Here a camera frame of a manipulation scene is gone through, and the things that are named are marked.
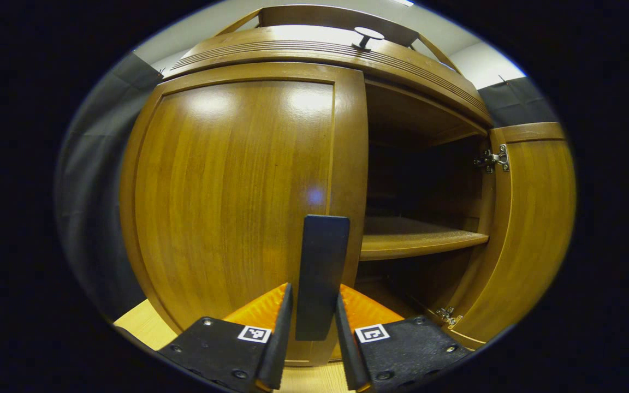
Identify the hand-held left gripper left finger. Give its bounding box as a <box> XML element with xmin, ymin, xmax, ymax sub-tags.
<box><xmin>156</xmin><ymin>282</ymin><xmax>293</xmax><ymax>393</ymax></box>

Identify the metal door hinge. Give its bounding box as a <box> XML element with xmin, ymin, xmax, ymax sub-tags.
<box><xmin>474</xmin><ymin>145</ymin><xmax>510</xmax><ymax>174</ymax></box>
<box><xmin>436</xmin><ymin>307</ymin><xmax>464</xmax><ymax>328</ymax></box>

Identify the wooden shoe cabinet door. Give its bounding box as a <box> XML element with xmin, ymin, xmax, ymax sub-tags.
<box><xmin>119</xmin><ymin>62</ymin><xmax>370</xmax><ymax>367</ymax></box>
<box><xmin>446</xmin><ymin>122</ymin><xmax>576</xmax><ymax>351</ymax></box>

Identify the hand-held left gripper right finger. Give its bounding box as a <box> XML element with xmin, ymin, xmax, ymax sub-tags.
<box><xmin>335</xmin><ymin>284</ymin><xmax>471</xmax><ymax>392</ymax></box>

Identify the wooden double-door shoe cabinet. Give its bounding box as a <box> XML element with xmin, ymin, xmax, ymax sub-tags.
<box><xmin>151</xmin><ymin>4</ymin><xmax>495</xmax><ymax>344</ymax></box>

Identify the black door handle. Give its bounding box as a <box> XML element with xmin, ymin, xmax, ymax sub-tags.
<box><xmin>295</xmin><ymin>215</ymin><xmax>351</xmax><ymax>342</ymax></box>

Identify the wooden inner shelf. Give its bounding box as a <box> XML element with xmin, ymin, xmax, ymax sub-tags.
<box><xmin>361</xmin><ymin>216</ymin><xmax>490</xmax><ymax>261</ymax></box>

